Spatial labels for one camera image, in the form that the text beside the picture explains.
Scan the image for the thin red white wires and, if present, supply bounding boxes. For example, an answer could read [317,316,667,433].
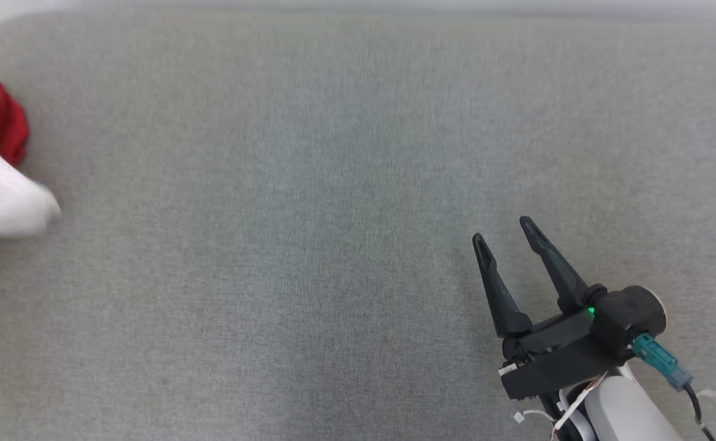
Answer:
[514,367,609,441]

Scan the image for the teal cable connector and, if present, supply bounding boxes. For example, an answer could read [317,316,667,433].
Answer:
[630,333,694,391]

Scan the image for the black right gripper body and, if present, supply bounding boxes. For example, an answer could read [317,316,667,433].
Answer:
[500,308,632,401]

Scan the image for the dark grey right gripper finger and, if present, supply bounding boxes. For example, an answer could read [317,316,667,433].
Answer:
[472,233,533,338]
[519,216,607,311]

